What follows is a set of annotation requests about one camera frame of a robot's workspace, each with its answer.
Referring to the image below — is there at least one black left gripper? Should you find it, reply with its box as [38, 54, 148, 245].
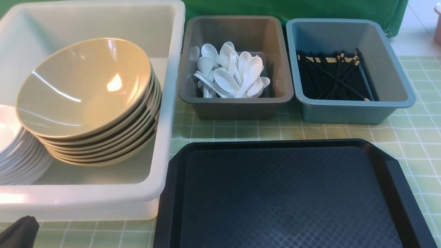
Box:
[0, 216, 40, 248]

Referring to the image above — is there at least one tan noodle bowl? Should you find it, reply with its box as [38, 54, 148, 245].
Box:
[16, 38, 152, 139]

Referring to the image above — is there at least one stack of white dishes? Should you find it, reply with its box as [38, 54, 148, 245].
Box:
[0, 105, 54, 186]

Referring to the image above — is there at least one large white plastic tub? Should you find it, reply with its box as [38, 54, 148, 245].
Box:
[1, 0, 185, 223]

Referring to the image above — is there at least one stack of tan bowls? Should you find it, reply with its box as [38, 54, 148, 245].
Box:
[34, 43, 162, 167]

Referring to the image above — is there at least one pile of white spoons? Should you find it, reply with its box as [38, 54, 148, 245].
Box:
[188, 41, 271, 99]

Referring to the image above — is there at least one grey plastic spoon bin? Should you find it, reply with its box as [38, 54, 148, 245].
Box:
[178, 15, 294, 120]

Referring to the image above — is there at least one black serving tray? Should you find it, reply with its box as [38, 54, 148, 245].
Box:
[153, 138, 437, 248]

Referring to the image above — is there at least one pile of black chopsticks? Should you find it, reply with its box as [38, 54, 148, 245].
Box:
[296, 48, 379, 101]

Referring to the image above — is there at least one blue plastic chopstick bin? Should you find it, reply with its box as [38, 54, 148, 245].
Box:
[286, 18, 416, 124]

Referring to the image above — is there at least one green checkered tablecloth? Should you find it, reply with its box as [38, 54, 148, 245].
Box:
[34, 55, 441, 248]

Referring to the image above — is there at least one green cloth backdrop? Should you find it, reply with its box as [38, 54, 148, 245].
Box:
[184, 0, 408, 38]

